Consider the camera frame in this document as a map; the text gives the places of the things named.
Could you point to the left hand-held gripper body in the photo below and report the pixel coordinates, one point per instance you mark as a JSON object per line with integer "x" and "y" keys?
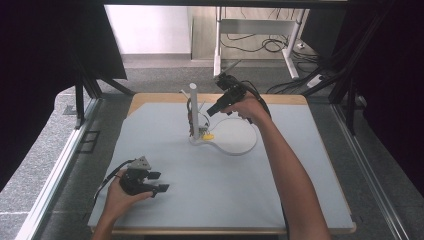
{"x": 135, "y": 181}

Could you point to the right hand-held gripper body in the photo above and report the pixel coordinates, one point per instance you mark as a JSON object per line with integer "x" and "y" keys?
{"x": 231, "y": 88}

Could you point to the white key holder stand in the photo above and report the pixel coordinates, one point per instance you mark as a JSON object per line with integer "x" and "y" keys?
{"x": 233, "y": 136}

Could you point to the person's left hand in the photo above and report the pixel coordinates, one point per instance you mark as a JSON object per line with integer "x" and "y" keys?
{"x": 121, "y": 201}

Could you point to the person's right hand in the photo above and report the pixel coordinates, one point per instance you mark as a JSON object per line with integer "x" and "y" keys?
{"x": 248, "y": 108}

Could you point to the light grey table mat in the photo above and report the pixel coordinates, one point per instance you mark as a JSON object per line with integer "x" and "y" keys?
{"x": 200, "y": 186}

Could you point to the white power strip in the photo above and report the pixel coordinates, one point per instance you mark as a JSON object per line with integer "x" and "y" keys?
{"x": 315, "y": 81}

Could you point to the black metal stand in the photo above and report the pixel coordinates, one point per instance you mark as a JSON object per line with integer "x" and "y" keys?
{"x": 87, "y": 88}
{"x": 350, "y": 93}

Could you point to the black curtain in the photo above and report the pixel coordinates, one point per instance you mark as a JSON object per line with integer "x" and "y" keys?
{"x": 40, "y": 66}
{"x": 393, "y": 83}

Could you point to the white desk frame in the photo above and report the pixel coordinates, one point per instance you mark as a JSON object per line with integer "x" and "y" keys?
{"x": 256, "y": 26}

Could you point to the aluminium rail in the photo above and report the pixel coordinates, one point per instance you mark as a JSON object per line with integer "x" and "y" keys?
{"x": 370, "y": 180}
{"x": 56, "y": 173}

